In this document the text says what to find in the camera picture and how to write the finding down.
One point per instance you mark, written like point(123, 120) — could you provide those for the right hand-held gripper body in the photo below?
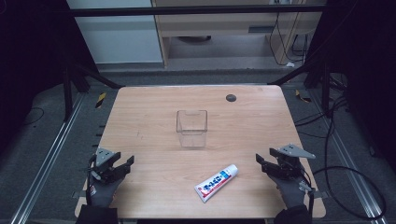
point(291, 161)

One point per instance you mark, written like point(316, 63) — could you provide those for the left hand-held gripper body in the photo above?
point(102, 161)

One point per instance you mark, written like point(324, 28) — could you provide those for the white toothpaste tube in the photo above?
point(216, 183)

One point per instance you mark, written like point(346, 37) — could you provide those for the clear plastic container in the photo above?
point(192, 129)

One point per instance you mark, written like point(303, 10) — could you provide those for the person's right hand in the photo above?
point(289, 191)

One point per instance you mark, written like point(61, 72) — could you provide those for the person's left hand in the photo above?
point(102, 193)

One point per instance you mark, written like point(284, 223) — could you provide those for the yellow black striped tape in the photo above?
point(302, 97)
point(100, 99)

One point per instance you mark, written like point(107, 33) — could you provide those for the dark round table grommet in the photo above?
point(231, 98)

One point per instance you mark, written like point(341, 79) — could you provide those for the black metal stand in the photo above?
point(320, 81)
point(70, 90)

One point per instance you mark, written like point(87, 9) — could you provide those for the white cabinet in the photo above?
point(120, 37)

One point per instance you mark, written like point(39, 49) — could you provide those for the light wooden desk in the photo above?
point(224, 25)

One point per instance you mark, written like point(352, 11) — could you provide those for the aluminium floor rail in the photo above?
point(348, 158)
point(46, 161)

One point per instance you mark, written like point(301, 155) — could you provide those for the black horizontal frame bar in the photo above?
point(193, 10)

